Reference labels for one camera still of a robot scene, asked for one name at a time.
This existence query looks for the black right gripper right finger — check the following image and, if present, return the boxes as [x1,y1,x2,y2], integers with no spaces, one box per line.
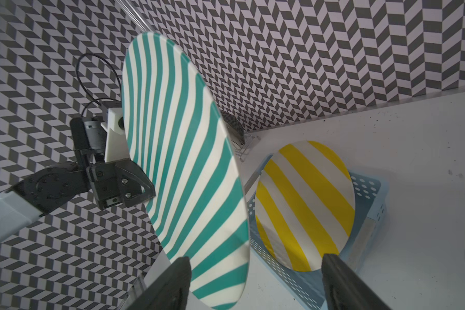
[321,254,391,310]

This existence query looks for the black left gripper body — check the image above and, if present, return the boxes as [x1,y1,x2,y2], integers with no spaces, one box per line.
[70,117,124,210]

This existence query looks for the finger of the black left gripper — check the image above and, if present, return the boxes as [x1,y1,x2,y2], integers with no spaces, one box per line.
[115,159,156,207]

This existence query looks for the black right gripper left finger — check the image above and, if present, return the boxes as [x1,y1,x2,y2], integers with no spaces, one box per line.
[125,257,192,310]

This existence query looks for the green striped plate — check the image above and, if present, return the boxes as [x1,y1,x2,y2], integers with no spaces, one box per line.
[121,32,251,309]

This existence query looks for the yellow striped plate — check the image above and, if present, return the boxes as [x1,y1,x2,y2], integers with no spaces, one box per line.
[255,141,356,272]

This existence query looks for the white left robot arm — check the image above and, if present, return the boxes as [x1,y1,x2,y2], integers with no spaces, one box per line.
[0,117,156,243]

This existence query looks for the light blue plastic basket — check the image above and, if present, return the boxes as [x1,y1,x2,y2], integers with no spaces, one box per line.
[246,155,388,309]

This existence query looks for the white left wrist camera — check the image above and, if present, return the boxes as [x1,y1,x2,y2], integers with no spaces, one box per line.
[83,107,129,162]

